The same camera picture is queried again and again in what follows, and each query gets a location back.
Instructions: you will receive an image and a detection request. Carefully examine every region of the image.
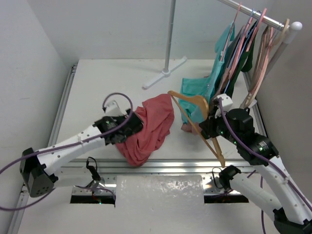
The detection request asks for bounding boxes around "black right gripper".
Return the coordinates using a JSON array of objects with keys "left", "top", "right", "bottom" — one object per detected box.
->
[{"left": 199, "top": 109, "right": 241, "bottom": 146}]

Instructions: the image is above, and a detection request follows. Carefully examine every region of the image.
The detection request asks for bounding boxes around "teal t-shirt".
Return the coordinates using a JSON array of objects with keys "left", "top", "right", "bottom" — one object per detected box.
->
[{"left": 178, "top": 22, "right": 235, "bottom": 123}]

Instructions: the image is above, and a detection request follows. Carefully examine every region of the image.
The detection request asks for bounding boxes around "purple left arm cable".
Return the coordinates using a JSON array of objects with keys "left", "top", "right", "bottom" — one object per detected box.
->
[{"left": 0, "top": 92, "right": 134, "bottom": 212}]

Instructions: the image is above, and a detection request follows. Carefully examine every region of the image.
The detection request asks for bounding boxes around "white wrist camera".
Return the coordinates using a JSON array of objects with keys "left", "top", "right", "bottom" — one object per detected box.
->
[
  {"left": 103, "top": 100, "right": 123, "bottom": 117},
  {"left": 214, "top": 94, "right": 233, "bottom": 118}
]

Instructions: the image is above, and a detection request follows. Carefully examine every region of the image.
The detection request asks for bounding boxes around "chrome hanging rail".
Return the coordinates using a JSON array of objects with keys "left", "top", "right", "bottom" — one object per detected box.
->
[{"left": 218, "top": 0, "right": 289, "bottom": 31}]

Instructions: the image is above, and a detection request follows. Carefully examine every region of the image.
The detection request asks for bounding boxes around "white rack base foot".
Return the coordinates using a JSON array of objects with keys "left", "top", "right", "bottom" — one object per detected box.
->
[{"left": 142, "top": 56, "right": 188, "bottom": 90}]

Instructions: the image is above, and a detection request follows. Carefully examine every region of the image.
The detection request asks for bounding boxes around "dark green hanging garment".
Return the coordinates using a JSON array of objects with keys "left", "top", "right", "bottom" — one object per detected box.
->
[{"left": 225, "top": 36, "right": 256, "bottom": 97}]

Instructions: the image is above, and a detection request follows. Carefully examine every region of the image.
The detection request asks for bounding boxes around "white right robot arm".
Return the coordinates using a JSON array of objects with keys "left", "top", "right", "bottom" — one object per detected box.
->
[{"left": 199, "top": 95, "right": 312, "bottom": 234}]

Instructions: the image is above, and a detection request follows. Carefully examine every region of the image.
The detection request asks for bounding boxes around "pink empty hanger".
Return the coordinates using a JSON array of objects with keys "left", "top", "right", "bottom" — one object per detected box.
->
[{"left": 243, "top": 25, "right": 275, "bottom": 105}]

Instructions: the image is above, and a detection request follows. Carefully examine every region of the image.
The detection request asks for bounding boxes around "pink hanger with blue hook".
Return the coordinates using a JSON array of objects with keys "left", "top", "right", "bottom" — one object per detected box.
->
[{"left": 227, "top": 8, "right": 267, "bottom": 83}]

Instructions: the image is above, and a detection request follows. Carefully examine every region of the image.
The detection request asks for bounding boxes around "salmon red t-shirt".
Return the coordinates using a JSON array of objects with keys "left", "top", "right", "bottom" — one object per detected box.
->
[{"left": 116, "top": 94, "right": 175, "bottom": 167}]

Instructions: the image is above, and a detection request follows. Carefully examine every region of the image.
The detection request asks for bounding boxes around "beige pink garment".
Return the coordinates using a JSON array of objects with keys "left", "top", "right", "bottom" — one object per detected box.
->
[{"left": 181, "top": 122, "right": 202, "bottom": 135}]

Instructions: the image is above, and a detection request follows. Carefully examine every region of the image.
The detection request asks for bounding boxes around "white rack corner post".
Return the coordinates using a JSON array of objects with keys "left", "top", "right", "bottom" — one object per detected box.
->
[{"left": 265, "top": 19, "right": 303, "bottom": 76}]

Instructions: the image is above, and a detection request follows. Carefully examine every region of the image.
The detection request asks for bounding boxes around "aluminium frame rail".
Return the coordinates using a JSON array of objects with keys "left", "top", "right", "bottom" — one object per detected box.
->
[{"left": 9, "top": 59, "right": 275, "bottom": 234}]

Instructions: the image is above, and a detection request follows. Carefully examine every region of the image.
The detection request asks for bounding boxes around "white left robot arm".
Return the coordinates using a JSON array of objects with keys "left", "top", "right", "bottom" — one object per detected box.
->
[{"left": 19, "top": 109, "right": 143, "bottom": 198}]

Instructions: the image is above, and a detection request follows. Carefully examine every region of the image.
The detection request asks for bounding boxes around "grey rack upright pole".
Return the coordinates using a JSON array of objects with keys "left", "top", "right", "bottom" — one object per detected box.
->
[{"left": 163, "top": 0, "right": 176, "bottom": 74}]

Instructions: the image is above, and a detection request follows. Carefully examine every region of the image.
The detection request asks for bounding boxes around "beige empty hanger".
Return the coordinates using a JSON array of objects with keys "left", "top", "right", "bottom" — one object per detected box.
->
[{"left": 240, "top": 19, "right": 291, "bottom": 109}]

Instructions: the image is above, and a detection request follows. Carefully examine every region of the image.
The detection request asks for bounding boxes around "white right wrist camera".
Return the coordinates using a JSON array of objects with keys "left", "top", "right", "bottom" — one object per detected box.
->
[{"left": 214, "top": 94, "right": 233, "bottom": 118}]

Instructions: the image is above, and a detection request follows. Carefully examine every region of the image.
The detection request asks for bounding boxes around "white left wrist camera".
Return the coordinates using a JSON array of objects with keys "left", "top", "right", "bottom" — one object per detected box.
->
[{"left": 103, "top": 100, "right": 123, "bottom": 117}]

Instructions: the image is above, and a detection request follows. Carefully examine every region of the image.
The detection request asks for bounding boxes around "wooden clothes hanger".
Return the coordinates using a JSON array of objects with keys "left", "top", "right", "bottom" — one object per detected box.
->
[{"left": 168, "top": 90, "right": 226, "bottom": 168}]

